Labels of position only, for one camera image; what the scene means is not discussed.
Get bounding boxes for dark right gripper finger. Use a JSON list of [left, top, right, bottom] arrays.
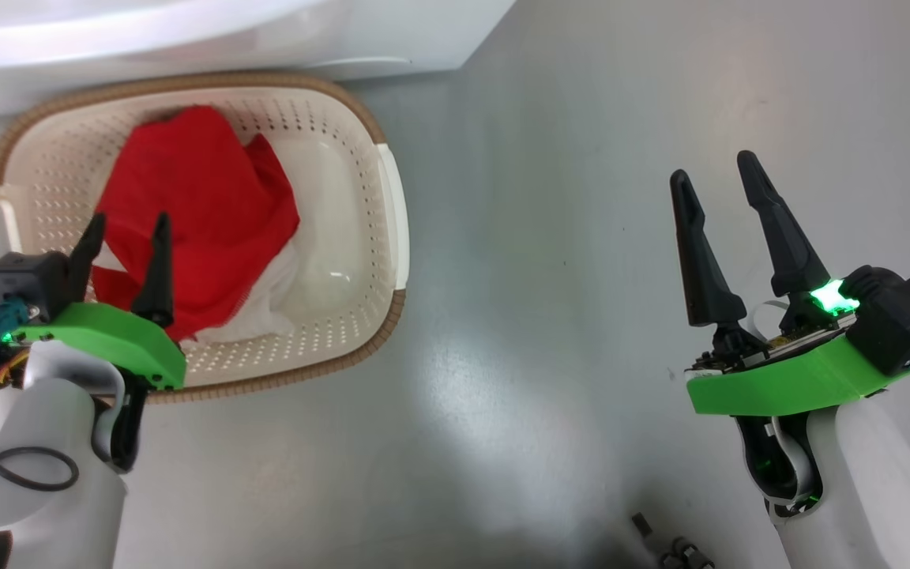
[[736, 150, 831, 300], [668, 169, 748, 329]]

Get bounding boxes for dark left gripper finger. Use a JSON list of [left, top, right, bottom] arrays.
[[131, 212, 176, 329], [68, 212, 107, 305]]

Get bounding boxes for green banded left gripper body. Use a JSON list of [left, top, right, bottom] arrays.
[[13, 303, 187, 392]]

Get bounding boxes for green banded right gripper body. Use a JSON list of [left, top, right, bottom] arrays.
[[686, 278, 910, 417]]

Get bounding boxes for red garment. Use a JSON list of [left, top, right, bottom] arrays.
[[92, 105, 301, 342]]

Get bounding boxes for white garment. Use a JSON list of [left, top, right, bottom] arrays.
[[100, 241, 302, 345]]

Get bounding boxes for cream perforated laundry basket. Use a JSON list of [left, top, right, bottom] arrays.
[[0, 71, 411, 404]]

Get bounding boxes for white washing machine body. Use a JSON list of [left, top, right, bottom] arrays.
[[0, 0, 517, 121]]

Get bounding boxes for small grey metal fittings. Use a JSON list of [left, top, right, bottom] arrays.
[[659, 536, 716, 569]]

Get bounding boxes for teal left camera connector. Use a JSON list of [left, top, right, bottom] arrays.
[[0, 299, 37, 342]]

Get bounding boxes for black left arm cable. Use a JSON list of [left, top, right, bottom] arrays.
[[0, 447, 81, 514]]

